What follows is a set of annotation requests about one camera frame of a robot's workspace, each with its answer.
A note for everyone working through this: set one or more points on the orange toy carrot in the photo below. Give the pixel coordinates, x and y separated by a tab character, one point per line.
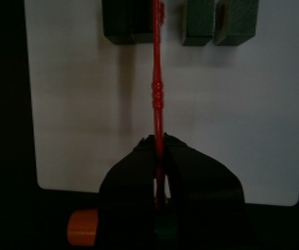
83	228

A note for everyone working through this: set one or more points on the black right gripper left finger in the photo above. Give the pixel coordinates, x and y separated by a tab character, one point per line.
127	201

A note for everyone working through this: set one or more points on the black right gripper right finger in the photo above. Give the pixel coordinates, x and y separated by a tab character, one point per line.
209	201

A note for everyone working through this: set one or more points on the green wrapped sushi piece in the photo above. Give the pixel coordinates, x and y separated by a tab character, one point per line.
118	22
198	22
239	22

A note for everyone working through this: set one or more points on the white cutting board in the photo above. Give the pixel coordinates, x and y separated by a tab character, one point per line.
86	107

